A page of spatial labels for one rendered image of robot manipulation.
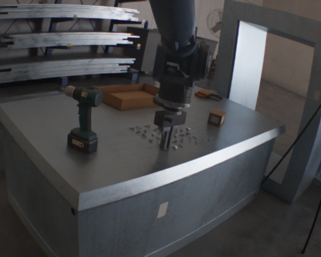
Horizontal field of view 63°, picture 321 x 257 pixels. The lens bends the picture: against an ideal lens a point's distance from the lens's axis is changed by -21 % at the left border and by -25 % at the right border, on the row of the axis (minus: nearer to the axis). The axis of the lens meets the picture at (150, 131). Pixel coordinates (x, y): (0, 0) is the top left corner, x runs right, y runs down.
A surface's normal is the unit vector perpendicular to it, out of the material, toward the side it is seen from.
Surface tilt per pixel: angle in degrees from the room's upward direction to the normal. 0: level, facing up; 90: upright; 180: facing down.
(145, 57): 96
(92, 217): 90
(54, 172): 67
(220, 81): 90
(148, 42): 96
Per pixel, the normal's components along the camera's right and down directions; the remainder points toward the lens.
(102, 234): 0.69, 0.36
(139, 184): 0.70, -0.03
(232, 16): -0.74, 0.11
